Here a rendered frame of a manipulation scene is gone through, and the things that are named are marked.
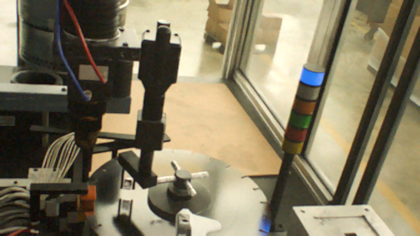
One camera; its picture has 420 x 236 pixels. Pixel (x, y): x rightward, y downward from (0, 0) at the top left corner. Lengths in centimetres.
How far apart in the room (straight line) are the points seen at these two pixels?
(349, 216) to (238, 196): 25
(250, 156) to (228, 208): 57
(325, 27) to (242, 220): 64
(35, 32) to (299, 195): 83
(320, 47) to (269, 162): 36
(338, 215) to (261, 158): 46
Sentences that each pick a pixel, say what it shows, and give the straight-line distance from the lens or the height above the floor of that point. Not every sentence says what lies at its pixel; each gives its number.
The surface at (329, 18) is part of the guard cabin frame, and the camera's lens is 129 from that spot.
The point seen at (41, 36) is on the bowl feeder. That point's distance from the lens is 139.
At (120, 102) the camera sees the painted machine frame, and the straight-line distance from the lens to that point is 97.
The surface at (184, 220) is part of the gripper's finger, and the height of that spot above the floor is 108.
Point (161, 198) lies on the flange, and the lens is 83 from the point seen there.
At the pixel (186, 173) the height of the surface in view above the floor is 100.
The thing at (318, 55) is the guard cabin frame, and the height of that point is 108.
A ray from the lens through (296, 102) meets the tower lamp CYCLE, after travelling 99.
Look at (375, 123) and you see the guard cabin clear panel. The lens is 113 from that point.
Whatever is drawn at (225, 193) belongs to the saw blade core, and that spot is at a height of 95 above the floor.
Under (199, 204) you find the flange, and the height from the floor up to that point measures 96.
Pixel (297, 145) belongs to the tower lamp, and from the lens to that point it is 102.
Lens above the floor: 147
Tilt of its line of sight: 27 degrees down
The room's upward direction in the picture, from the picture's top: 11 degrees clockwise
